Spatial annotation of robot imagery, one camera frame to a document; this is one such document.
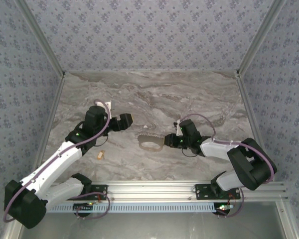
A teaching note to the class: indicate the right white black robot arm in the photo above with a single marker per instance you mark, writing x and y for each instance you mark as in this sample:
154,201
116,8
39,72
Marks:
214,149

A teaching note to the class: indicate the grey metal panel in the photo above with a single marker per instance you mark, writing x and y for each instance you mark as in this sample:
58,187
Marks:
152,226

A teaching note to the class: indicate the black controller board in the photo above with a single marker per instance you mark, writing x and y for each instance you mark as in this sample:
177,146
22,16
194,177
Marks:
223,210
83,206

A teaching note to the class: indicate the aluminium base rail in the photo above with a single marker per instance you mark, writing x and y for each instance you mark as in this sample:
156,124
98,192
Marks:
152,190

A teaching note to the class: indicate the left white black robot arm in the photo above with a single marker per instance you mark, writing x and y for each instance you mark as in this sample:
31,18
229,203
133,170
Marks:
64,155

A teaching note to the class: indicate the aluminium frame post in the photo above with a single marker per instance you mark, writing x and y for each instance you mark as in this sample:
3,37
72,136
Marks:
259,37
41,37

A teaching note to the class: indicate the aluminium side rail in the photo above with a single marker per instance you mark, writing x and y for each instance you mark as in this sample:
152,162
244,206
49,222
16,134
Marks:
250,112
53,112

